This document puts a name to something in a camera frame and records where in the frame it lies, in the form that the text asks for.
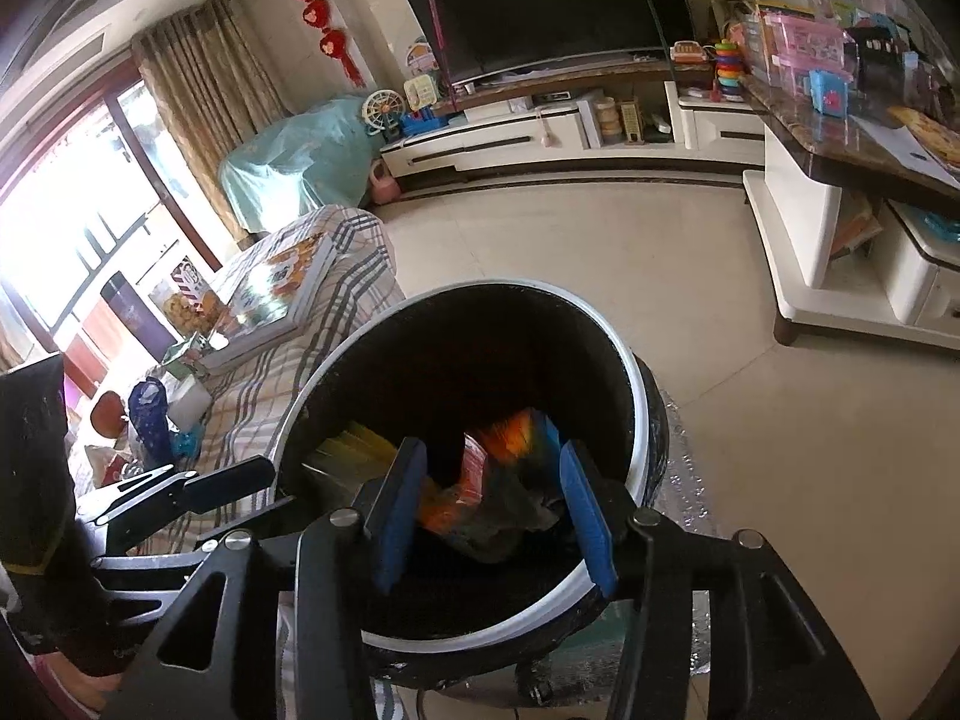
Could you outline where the white tissue roll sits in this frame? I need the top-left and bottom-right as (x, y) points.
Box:
(169, 382), (216, 433)

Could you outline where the orange snack packet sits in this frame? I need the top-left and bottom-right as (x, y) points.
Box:
(420, 409), (542, 535)

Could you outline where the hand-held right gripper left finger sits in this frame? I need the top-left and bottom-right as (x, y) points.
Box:
(97, 435), (428, 720)

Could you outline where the dark blue dotted bottle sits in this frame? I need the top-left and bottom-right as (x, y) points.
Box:
(126, 379), (175, 470)

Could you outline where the white paper sheet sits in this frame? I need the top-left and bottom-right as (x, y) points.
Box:
(862, 124), (959, 185)

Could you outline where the rainbow stacking ring toy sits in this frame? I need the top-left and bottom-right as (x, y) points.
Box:
(712, 40), (748, 101)

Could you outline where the person's left forearm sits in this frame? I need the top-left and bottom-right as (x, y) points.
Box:
(0, 645), (125, 717)

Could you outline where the green box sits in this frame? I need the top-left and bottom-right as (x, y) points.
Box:
(160, 337), (220, 385)

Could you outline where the pink toy box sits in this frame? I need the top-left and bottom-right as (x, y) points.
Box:
(756, 11), (850, 91)

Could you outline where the yellow snack packet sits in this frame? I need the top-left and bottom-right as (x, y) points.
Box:
(304, 420), (400, 497)

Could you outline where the cyan toy case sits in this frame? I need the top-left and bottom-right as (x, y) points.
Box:
(806, 67), (854, 122)

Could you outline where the black flat television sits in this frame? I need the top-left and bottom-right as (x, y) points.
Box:
(397, 0), (695, 83)

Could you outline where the red heart string wall decoration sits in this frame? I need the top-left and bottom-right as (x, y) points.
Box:
(276, 0), (368, 87)

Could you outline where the black box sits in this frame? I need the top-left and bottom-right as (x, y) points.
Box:
(844, 26), (914, 92)

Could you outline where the ferris wheel toy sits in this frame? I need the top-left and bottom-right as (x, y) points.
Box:
(358, 90), (403, 140)

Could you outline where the pink watering can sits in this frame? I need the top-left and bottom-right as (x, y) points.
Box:
(370, 159), (401, 206)

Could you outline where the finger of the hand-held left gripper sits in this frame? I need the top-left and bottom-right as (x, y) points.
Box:
(75, 456), (278, 524)
(90, 499), (301, 575)

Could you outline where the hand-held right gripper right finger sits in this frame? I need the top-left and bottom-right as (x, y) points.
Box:
(555, 439), (882, 720)

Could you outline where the marble top coffee table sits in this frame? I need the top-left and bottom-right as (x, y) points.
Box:
(739, 75), (960, 353)

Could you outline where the purple carton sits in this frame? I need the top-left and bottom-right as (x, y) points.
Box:
(97, 270), (163, 370)

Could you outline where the dark crumpled wrapper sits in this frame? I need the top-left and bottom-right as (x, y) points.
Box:
(450, 465), (580, 565)

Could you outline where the plaid covered table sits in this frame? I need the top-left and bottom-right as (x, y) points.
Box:
(71, 206), (398, 720)

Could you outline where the white television cabinet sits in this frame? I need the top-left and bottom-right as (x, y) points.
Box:
(379, 60), (766, 192)

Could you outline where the round cartoon card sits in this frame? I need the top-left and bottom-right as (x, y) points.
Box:
(405, 41), (443, 79)

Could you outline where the clear cookie jar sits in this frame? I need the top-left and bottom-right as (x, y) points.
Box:
(161, 259), (227, 336)

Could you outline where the red snack packet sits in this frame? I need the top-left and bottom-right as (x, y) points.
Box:
(90, 390), (126, 441)

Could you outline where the orange-covered flat box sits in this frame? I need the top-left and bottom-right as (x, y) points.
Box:
(201, 229), (338, 374)

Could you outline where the pizza print board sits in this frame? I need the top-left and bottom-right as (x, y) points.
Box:
(889, 105), (960, 167)

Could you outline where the yellow green toy house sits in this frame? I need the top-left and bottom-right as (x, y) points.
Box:
(403, 75), (440, 118)

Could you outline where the white round pot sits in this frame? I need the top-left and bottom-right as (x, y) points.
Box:
(270, 280), (672, 691)

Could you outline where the beige patterned curtain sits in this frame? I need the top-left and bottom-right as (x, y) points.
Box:
(131, 0), (260, 241)

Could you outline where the balcony window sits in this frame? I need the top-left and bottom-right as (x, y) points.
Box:
(0, 75), (226, 380)

